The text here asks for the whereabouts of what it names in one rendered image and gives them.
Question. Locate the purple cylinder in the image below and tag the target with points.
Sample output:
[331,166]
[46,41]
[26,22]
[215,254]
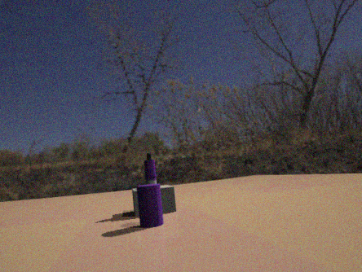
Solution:
[150,209]

